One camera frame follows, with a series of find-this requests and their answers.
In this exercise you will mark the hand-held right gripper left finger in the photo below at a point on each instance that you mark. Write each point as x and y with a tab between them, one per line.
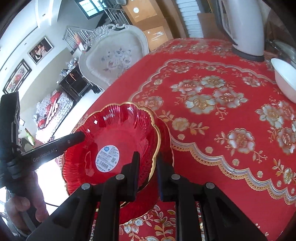
135	178

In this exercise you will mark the framed photo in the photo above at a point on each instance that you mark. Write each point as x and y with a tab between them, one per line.
40	50

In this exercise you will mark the red glass bowl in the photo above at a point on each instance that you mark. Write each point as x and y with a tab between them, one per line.
111	129

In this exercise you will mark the white electric kettle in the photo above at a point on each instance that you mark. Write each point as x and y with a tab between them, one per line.
245	27

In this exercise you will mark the dark wooden cabinet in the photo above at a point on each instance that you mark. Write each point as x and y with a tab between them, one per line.
75	84

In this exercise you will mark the red glass plate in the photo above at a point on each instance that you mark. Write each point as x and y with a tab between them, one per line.
143	206

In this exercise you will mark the ornate white chair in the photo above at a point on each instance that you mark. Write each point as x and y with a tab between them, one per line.
111	58

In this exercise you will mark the white louvered shutter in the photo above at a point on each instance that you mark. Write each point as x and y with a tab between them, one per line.
188	18

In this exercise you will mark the person's left hand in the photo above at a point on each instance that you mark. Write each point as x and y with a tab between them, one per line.
38	197

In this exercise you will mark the small white bowl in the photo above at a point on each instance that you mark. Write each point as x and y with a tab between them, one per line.
286	78

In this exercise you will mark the red floral tablecloth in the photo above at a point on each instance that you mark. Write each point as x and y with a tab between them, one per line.
231	162

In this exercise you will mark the framed red flower painting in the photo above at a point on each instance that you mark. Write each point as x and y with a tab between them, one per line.
17	76

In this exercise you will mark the metal stair railing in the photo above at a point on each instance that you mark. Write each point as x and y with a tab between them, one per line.
76	38

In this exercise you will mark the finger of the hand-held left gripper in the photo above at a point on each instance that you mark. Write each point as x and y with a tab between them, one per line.
60	146

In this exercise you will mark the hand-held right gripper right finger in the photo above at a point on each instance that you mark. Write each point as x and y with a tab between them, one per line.
161	185

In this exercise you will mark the cardboard box with round label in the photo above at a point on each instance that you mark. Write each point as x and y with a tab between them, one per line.
143	11

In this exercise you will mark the cardboard box with streaked label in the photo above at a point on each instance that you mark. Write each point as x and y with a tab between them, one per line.
158	38

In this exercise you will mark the dark framed window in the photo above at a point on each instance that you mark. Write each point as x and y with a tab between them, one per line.
90	8

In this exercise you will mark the red white patterned cloth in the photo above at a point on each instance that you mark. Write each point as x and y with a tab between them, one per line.
53	111

